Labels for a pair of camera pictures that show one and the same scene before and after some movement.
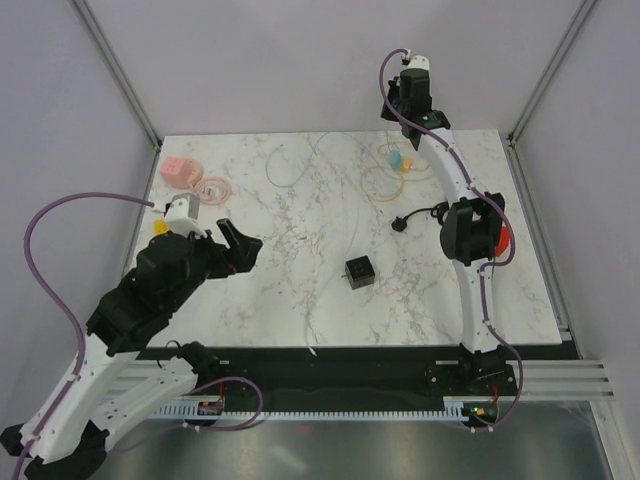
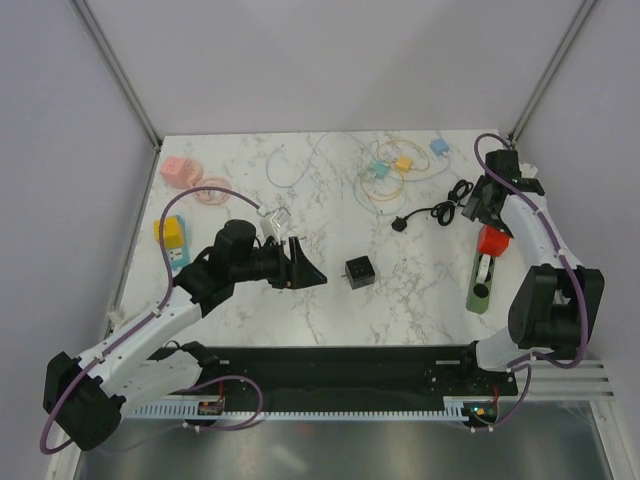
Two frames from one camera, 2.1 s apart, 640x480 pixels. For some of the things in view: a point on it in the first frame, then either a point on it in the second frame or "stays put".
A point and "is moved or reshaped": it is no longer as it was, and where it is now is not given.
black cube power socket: [359, 272] stays put
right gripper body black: [393, 94] -> [486, 214]
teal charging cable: [365, 143] -> [372, 212]
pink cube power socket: [179, 172] stays put
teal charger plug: [395, 158] is moved or reshaped
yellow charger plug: [407, 164] stays put
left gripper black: [244, 250] -> [304, 274]
